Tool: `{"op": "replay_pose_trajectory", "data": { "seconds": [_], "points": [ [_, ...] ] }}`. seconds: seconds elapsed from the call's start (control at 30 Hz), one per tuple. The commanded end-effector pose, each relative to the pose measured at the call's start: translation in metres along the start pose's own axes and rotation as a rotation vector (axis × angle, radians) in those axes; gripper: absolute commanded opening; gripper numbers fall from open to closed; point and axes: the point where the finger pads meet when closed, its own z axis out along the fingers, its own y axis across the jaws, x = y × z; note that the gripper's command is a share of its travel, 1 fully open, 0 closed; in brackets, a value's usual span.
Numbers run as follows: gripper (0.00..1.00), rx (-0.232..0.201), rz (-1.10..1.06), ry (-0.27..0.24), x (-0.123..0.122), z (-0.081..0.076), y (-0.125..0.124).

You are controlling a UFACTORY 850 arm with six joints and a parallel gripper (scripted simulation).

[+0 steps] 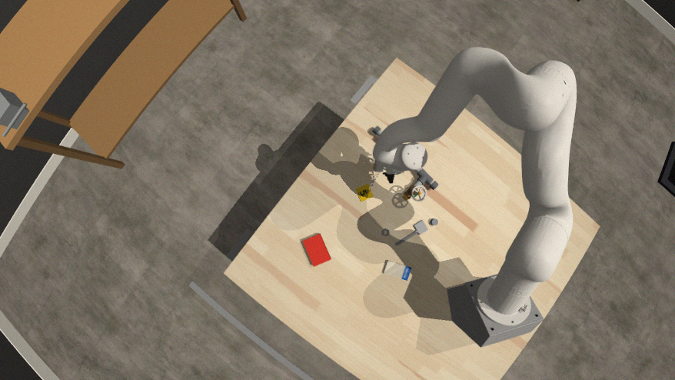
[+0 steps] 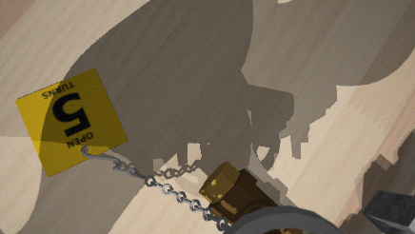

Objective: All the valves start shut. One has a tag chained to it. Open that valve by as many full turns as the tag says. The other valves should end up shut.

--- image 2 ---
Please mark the grey pipe manifold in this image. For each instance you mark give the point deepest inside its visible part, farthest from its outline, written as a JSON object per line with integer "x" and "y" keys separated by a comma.
{"x": 235, "y": 195}

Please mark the yellow square tag on metal chain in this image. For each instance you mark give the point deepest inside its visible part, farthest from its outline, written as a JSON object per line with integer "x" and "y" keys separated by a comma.
{"x": 67, "y": 118}

